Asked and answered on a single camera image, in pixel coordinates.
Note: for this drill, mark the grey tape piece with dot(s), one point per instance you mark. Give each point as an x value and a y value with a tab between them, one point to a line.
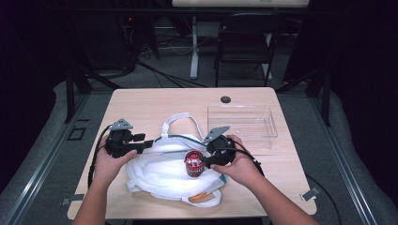
309	194
73	198

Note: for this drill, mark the black folding chair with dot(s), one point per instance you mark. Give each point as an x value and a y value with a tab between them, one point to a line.
244	47

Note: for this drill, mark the white patterned tote bag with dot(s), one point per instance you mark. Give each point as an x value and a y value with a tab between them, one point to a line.
159	178

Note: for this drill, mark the clear plastic box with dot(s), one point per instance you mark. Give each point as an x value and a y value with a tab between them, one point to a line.
253	122

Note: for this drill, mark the black metal stand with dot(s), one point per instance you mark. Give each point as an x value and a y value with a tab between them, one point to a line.
70	93
325	97

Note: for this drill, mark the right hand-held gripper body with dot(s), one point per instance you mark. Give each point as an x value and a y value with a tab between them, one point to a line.
223	150

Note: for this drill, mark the person's right hand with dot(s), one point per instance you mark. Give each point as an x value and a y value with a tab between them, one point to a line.
241	170

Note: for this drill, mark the red can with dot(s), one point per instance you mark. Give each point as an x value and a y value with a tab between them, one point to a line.
194	164

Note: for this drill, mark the round table grommet hole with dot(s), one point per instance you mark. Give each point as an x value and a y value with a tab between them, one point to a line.
225	100

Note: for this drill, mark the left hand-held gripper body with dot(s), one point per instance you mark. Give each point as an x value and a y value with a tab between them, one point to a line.
120	143

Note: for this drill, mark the white desk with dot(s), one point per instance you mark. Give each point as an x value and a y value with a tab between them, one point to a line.
194	47

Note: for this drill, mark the person's left hand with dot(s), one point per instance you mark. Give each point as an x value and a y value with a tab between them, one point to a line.
108	168

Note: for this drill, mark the metal floor rail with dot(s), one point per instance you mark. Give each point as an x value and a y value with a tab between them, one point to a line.
344	175
40	168

